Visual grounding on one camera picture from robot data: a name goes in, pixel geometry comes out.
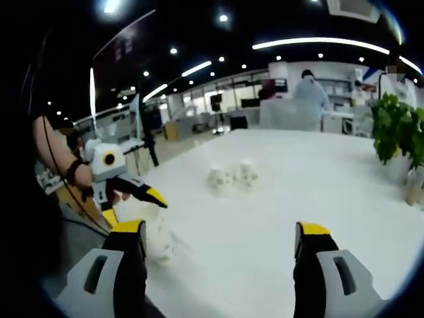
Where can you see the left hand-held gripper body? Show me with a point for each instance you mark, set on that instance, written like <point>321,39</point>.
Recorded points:
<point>111,170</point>

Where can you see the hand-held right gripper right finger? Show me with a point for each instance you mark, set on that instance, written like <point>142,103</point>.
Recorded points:
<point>324,281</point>

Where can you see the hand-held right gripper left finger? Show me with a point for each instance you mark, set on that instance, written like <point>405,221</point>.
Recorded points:
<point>102,281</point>

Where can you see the white paper cup green print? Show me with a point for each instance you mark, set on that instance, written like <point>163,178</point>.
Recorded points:
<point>219,180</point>
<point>159,238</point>

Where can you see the person's left hand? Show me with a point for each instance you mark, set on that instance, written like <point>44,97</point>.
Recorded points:
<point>84,177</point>

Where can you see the white side table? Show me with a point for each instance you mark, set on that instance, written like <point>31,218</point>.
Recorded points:
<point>132,147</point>

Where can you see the brown cardboard box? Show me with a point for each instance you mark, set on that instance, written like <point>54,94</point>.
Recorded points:
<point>77,205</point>

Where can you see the black tripod stand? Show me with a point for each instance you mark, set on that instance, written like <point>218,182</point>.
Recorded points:
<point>149,132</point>

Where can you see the small brown cabinet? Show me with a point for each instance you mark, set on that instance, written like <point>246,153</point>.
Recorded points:
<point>171,130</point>

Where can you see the blue cabinet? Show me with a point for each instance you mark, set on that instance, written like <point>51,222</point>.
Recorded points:
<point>154,118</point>

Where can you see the person's black shirt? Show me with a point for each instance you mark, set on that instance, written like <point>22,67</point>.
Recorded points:
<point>43,238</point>

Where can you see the black monitor on stand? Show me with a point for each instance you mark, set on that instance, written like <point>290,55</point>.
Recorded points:
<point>216,101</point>

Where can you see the black box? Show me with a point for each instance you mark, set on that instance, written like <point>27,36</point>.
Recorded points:
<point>238,123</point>

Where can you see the clear bottle brown contents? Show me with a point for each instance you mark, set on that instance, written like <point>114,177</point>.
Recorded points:
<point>412,192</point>

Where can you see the dark hanging banner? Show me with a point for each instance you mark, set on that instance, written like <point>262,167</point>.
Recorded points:
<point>122,43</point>

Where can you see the frosted partition panel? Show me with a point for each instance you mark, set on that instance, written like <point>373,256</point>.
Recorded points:
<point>288,116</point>

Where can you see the green potted plant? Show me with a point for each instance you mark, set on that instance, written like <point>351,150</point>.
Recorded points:
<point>397,129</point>

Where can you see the curved ceiling light strip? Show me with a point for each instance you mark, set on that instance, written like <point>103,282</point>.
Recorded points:
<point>314,40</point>

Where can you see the ceiling air vent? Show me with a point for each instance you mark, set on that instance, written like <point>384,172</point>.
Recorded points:
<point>352,10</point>

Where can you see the dark wall screen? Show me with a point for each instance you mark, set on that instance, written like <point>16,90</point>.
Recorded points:
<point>275,85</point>

